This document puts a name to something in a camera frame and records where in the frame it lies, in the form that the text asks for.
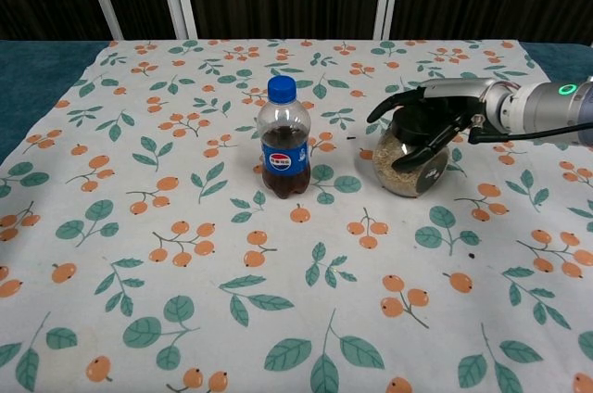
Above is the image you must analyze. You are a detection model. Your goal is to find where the floral leaf berry tablecloth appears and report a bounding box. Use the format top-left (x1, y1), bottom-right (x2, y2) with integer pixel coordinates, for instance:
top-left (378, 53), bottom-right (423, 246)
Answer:
top-left (0, 38), bottom-right (593, 393)

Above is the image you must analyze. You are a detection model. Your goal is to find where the clear grain jar black lid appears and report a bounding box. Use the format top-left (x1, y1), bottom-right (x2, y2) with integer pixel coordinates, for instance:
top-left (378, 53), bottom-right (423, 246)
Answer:
top-left (372, 103), bottom-right (451, 198)

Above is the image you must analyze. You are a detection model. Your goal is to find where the teal table cover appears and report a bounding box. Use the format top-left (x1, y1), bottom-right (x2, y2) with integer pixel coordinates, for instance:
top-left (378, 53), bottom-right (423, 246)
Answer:
top-left (0, 38), bottom-right (593, 168)

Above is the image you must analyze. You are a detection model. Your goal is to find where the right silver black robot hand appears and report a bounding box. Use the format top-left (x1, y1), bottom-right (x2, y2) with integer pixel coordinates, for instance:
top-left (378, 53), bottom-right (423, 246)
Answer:
top-left (366, 78), bottom-right (493, 171)

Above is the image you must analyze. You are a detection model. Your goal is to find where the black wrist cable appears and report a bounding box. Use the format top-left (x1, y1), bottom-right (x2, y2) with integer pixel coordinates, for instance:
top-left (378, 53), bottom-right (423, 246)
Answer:
top-left (467, 115), bottom-right (593, 145)

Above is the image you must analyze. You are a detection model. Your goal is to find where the cola bottle blue cap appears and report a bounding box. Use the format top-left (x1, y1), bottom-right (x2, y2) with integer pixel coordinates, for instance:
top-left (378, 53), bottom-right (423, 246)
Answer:
top-left (255, 75), bottom-right (313, 201)

